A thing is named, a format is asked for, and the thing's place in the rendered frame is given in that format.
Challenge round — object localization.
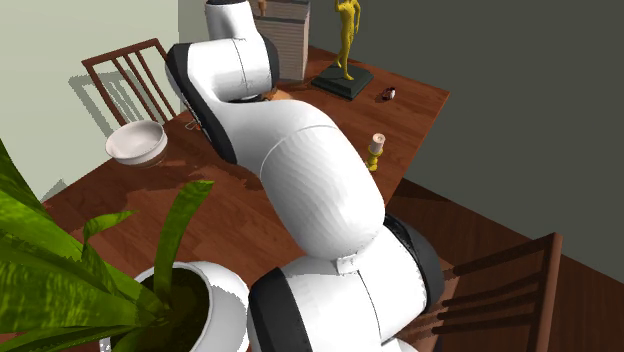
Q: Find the candle on yellow holder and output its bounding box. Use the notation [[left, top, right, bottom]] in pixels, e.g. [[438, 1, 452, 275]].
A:
[[366, 132, 387, 173]]

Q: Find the brown wooden table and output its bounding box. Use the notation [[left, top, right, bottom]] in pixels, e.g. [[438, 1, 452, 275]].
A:
[[0, 44, 451, 352]]

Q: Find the yellow figure on dark base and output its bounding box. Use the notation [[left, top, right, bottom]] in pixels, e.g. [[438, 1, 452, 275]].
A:
[[310, 0, 375, 102]]

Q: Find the grey ribbed box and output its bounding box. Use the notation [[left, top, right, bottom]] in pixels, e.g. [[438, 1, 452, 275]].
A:
[[251, 0, 312, 83]]

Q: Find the white bowl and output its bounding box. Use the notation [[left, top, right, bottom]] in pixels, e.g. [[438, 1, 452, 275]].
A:
[[105, 120, 169, 167]]

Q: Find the brown wooden chair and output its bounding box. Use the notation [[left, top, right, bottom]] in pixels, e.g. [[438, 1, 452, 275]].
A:
[[80, 37, 178, 128], [395, 231, 564, 352]]

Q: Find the green plant in white pot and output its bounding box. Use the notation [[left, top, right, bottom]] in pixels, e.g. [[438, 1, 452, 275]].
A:
[[0, 138, 251, 352]]

